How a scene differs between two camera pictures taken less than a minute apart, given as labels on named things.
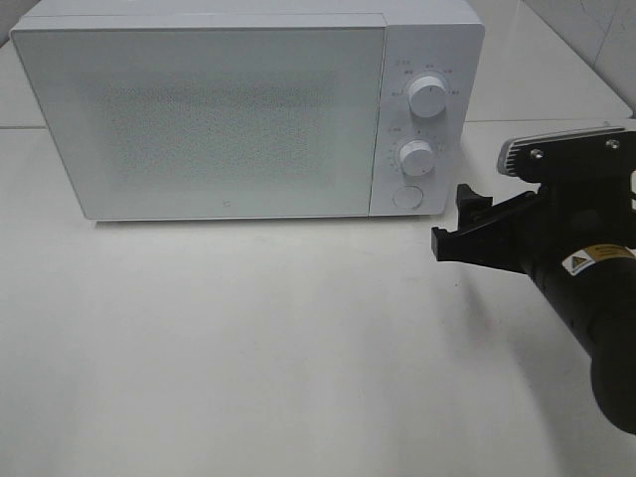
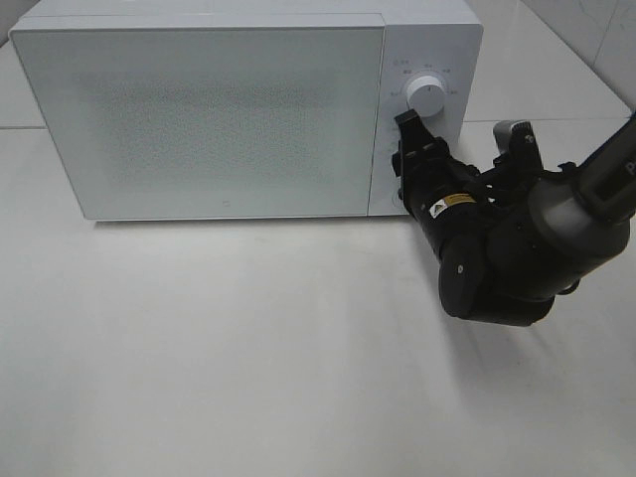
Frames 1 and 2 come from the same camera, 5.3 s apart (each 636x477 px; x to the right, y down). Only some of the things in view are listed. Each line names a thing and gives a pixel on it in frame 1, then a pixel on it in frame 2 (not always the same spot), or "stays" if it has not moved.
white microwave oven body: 216,110 stays
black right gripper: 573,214 to 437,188
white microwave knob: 427,96 stays
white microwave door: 159,123 stays
